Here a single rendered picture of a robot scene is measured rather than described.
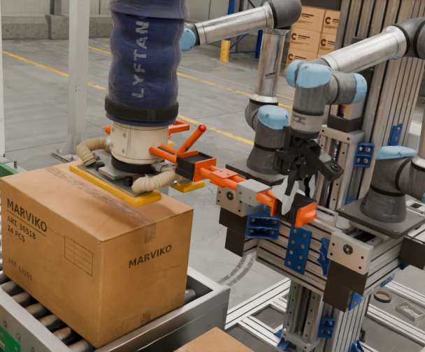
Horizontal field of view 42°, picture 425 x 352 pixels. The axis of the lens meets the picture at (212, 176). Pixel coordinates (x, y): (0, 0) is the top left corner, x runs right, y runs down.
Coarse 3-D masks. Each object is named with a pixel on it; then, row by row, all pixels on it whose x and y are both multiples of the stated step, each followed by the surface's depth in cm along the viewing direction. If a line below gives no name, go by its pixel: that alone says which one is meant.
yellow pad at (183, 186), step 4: (176, 180) 176; (180, 180) 177; (184, 180) 177; (188, 180) 177; (192, 180) 178; (180, 184) 175; (184, 184) 175; (188, 184) 175; (192, 184) 176; (196, 184) 177; (200, 184) 178; (204, 184) 180; (176, 188) 175; (180, 188) 174; (184, 188) 173; (188, 188) 174; (192, 188) 176; (196, 188) 177; (184, 192) 173
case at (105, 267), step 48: (0, 192) 203; (48, 192) 194; (96, 192) 198; (48, 240) 187; (96, 240) 167; (144, 240) 180; (48, 288) 193; (96, 288) 173; (144, 288) 188; (96, 336) 178
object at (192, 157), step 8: (184, 152) 161; (192, 152) 163; (200, 152) 164; (176, 160) 158; (184, 160) 156; (192, 160) 159; (200, 160) 160; (208, 160) 157; (216, 160) 160; (176, 168) 159; (184, 168) 158; (192, 168) 155; (200, 168) 156; (184, 176) 158; (192, 176) 156; (200, 176) 157
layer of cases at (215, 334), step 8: (216, 328) 198; (200, 336) 193; (208, 336) 193; (216, 336) 194; (224, 336) 194; (192, 344) 188; (200, 344) 189; (208, 344) 189; (216, 344) 190; (224, 344) 190; (232, 344) 191; (240, 344) 191
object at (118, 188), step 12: (72, 168) 178; (84, 168) 177; (96, 168) 176; (96, 180) 171; (108, 180) 170; (120, 180) 171; (132, 180) 167; (120, 192) 164; (132, 192) 164; (144, 192) 165; (156, 192) 167; (132, 204) 161; (144, 204) 162
